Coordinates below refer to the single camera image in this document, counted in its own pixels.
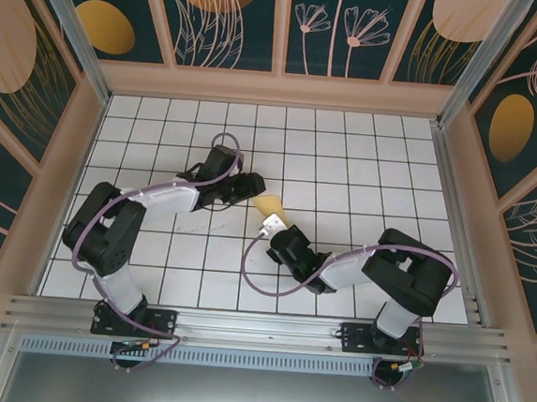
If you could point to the aluminium corner post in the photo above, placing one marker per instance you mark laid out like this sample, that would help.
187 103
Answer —
76 38
478 59

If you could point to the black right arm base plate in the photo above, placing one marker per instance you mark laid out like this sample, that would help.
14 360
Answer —
355 338

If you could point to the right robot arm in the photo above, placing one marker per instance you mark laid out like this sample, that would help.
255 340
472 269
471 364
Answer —
408 274

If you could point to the wall panel with pale circle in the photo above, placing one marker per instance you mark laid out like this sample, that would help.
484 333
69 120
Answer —
443 33

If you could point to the small circuit board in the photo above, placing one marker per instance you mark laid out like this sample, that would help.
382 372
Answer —
406 367
136 345

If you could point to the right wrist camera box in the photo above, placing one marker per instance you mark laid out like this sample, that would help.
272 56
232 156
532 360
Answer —
273 224

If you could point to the aluminium table side rail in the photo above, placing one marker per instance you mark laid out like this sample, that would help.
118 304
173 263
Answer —
459 227

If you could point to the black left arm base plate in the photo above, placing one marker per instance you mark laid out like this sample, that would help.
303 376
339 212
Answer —
163 323

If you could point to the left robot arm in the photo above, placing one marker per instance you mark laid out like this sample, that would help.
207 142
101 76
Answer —
105 234

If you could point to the wall panel oval and fern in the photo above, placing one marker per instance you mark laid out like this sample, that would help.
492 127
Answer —
531 106

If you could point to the wall panel orange circle leaves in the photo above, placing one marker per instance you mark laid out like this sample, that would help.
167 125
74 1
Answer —
214 17

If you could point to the aluminium grooved cross rail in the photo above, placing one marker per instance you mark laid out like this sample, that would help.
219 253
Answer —
257 327

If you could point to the grey sheet metal panel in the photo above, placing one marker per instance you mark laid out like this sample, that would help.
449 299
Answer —
251 397

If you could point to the wall panel large pale disc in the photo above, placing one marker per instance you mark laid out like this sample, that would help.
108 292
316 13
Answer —
9 46

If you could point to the wall panel with two flowers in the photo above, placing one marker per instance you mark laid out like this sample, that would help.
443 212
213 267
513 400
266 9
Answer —
340 28

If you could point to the yellow cloth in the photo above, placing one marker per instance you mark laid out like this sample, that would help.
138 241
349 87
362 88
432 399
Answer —
270 206

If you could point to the wall panel with orange oval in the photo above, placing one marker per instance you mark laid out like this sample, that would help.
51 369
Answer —
109 27

